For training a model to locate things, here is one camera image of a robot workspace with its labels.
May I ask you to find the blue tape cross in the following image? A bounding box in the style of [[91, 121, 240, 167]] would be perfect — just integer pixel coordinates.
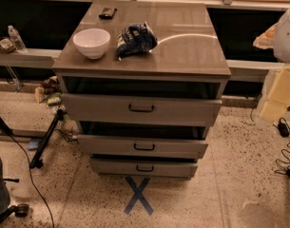
[[124, 177, 154, 216]]

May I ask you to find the middle grey drawer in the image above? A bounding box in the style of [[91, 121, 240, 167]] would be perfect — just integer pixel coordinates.
[[78, 135, 207, 160]]

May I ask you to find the bottom grey drawer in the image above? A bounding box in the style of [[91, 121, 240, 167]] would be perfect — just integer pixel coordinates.
[[90, 158, 198, 179]]

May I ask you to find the black power adapter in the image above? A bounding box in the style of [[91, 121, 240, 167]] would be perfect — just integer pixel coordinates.
[[278, 118, 290, 138]]

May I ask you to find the clear plastic water bottle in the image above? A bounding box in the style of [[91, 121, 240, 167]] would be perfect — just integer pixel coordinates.
[[8, 25, 27, 53]]

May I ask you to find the snack pile on floor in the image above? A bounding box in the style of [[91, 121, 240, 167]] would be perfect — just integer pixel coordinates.
[[34, 76, 79, 143]]

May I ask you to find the black tripod leg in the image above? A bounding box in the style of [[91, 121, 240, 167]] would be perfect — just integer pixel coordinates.
[[29, 109, 64, 169]]

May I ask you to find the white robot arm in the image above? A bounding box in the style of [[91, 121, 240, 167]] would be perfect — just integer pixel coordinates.
[[253, 8, 290, 122]]

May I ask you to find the white ceramic bowl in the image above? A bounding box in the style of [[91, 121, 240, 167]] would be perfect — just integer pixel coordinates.
[[73, 28, 110, 59]]

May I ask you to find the grey side shelf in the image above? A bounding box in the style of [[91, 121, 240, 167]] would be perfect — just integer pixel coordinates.
[[0, 48, 61, 68]]

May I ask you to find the black floor cable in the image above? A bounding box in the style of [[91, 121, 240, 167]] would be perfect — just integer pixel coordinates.
[[0, 108, 56, 228]]

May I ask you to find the grey drawer cabinet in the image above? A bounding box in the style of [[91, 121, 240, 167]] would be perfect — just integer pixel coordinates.
[[53, 1, 231, 178]]

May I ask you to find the blue chip bag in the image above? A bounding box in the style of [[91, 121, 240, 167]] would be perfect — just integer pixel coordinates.
[[116, 22, 158, 60]]

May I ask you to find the office chair base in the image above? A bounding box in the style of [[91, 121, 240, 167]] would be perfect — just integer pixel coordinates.
[[0, 178, 29, 224]]

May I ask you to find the top grey drawer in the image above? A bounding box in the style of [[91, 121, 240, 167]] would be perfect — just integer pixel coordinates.
[[62, 93, 222, 126]]

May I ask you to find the crumpled item on shelf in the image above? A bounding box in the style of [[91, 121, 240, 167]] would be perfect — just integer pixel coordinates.
[[0, 37, 15, 53]]

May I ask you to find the grey drawer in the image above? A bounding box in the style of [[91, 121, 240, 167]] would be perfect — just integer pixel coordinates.
[[62, 93, 222, 126], [90, 158, 198, 179], [78, 135, 207, 160]]

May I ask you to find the small black object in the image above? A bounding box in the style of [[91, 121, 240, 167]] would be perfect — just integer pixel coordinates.
[[99, 8, 117, 20]]

